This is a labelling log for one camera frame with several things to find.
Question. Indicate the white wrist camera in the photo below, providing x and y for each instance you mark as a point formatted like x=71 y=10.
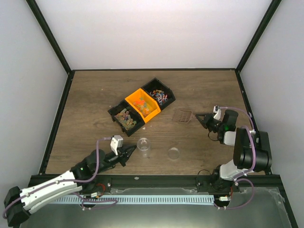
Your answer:
x=217 y=112
x=116 y=142

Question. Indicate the clear round lid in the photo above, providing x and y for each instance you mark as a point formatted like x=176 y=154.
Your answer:
x=173 y=153

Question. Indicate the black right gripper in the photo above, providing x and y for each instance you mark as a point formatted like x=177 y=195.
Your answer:
x=205 y=121

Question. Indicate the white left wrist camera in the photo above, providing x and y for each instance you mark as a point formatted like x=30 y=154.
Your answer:
x=116 y=142

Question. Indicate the black front mounting rail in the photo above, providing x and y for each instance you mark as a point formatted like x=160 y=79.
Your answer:
x=201 y=183

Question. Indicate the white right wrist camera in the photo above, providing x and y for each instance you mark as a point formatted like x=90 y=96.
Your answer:
x=217 y=112

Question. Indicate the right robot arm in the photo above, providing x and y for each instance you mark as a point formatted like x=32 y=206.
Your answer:
x=251 y=153

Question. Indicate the brown slotted plastic scoop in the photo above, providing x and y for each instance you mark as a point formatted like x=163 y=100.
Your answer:
x=183 y=116

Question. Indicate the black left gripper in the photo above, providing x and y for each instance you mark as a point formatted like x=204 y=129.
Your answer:
x=125 y=152

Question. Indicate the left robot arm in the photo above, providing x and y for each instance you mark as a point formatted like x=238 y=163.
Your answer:
x=20 y=204

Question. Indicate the black bin with gummy candies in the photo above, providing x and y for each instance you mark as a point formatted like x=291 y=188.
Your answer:
x=122 y=105

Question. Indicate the clear plastic cup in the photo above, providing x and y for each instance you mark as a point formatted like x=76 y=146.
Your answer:
x=144 y=147

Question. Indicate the light blue slotted cable duct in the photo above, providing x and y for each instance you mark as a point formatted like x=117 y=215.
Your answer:
x=141 y=200

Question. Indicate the black bin with lollipops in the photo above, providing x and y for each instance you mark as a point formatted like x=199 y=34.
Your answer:
x=157 y=84

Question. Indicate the pile of pastel gummies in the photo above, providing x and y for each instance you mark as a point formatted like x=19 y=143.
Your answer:
x=125 y=119

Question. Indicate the yellow bin with star candies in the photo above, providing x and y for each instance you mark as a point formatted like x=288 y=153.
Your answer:
x=141 y=93

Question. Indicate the black enclosure frame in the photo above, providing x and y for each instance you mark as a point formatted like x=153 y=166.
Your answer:
x=70 y=73

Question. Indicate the pile of star gummies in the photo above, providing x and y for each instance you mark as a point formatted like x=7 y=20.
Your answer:
x=143 y=107

